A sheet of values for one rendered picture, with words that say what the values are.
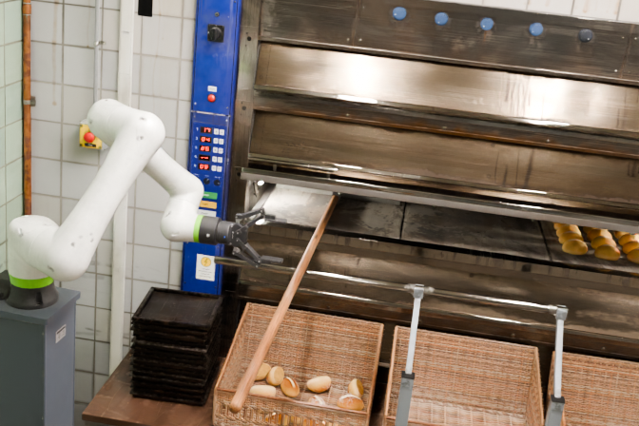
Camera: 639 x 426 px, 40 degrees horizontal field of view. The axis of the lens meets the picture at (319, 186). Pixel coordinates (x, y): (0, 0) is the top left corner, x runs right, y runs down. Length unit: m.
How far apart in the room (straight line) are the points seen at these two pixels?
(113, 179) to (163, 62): 0.97
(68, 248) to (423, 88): 1.42
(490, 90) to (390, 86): 0.36
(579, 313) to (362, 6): 1.41
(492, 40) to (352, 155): 0.65
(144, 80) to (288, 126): 0.57
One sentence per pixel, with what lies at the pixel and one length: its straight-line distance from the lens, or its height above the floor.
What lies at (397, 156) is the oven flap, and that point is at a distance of 3.23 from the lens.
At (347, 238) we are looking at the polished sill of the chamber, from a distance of 3.34.
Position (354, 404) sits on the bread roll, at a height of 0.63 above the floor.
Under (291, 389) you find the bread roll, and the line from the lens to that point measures 3.37.
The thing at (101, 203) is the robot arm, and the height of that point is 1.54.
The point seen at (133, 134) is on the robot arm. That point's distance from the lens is 2.46.
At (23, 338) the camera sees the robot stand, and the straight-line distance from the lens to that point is 2.64.
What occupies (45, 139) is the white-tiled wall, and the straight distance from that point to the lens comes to 3.57.
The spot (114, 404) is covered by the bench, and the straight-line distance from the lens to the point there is 3.34.
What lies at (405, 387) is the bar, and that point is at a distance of 2.90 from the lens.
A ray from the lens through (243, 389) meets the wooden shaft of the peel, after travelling 2.23.
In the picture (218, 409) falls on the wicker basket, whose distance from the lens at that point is 3.24.
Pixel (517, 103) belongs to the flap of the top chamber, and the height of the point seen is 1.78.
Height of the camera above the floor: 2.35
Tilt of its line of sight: 17 degrees down
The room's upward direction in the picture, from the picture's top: 6 degrees clockwise
